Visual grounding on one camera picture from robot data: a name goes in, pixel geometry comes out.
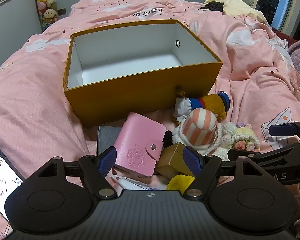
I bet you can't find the gold box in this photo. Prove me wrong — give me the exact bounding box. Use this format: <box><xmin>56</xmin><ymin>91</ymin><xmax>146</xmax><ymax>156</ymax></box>
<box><xmin>155</xmin><ymin>142</ymin><xmax>195</xmax><ymax>180</ymax></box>

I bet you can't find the crochet flower bouquet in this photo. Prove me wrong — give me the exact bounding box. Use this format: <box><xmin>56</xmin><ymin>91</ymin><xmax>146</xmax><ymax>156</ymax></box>
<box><xmin>216</xmin><ymin>121</ymin><xmax>262</xmax><ymax>161</ymax></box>

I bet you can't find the dark grey box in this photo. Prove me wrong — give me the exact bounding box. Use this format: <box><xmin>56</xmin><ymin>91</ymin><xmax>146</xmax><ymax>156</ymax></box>
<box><xmin>97</xmin><ymin>125</ymin><xmax>130</xmax><ymax>157</ymax></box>

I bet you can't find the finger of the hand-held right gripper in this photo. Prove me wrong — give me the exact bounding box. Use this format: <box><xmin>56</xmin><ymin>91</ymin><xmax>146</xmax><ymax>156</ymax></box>
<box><xmin>268</xmin><ymin>116</ymin><xmax>300</xmax><ymax>140</ymax></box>
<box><xmin>227</xmin><ymin>140</ymin><xmax>300</xmax><ymax>167</ymax></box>

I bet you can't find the tablet screen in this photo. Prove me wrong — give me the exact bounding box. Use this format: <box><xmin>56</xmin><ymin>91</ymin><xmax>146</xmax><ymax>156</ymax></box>
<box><xmin>0</xmin><ymin>135</ymin><xmax>24</xmax><ymax>221</ymax></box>

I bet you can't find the white printed booklet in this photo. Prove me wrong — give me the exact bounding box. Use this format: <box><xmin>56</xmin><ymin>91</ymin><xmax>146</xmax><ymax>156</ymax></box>
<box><xmin>110</xmin><ymin>173</ymin><xmax>169</xmax><ymax>191</ymax></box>

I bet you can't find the brown bear plush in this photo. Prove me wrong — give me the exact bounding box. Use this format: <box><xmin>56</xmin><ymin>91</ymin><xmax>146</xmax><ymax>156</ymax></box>
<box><xmin>174</xmin><ymin>85</ymin><xmax>230</xmax><ymax>126</ymax></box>

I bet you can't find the striped hat plush toy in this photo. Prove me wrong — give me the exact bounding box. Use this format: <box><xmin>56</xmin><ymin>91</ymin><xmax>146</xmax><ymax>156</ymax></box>
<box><xmin>171</xmin><ymin>108</ymin><xmax>231</xmax><ymax>161</ymax></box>

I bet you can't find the pink printed blanket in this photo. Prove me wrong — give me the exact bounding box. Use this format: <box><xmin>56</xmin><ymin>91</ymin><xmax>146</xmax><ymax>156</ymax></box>
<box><xmin>0</xmin><ymin>0</ymin><xmax>300</xmax><ymax>240</ymax></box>

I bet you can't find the hanging column of plush toys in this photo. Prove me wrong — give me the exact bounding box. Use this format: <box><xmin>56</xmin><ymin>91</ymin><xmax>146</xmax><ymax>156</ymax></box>
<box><xmin>34</xmin><ymin>0</ymin><xmax>60</xmax><ymax>32</ymax></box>

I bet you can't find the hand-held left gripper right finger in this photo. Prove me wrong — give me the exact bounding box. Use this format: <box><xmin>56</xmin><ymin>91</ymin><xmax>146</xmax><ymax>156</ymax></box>
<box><xmin>182</xmin><ymin>145</ymin><xmax>273</xmax><ymax>201</ymax></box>

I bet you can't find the dark red cloth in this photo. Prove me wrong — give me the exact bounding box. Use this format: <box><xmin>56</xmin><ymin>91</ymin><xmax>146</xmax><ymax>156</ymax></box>
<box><xmin>272</xmin><ymin>27</ymin><xmax>292</xmax><ymax>41</ymax></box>

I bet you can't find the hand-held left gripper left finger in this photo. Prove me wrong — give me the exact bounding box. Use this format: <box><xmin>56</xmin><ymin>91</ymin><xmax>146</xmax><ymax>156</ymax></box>
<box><xmin>27</xmin><ymin>147</ymin><xmax>118</xmax><ymax>201</ymax></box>

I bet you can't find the pink card wallet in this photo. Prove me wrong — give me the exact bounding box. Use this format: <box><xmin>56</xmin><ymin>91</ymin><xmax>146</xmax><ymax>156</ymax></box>
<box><xmin>112</xmin><ymin>112</ymin><xmax>167</xmax><ymax>177</ymax></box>

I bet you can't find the cream clothes pile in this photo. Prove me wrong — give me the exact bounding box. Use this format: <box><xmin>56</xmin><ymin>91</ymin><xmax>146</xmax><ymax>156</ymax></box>
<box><xmin>204</xmin><ymin>0</ymin><xmax>268</xmax><ymax>24</ymax></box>

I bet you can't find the orange cardboard box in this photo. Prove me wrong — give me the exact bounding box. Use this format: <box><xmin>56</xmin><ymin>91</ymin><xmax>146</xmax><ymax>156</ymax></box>
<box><xmin>63</xmin><ymin>19</ymin><xmax>223</xmax><ymax>128</ymax></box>

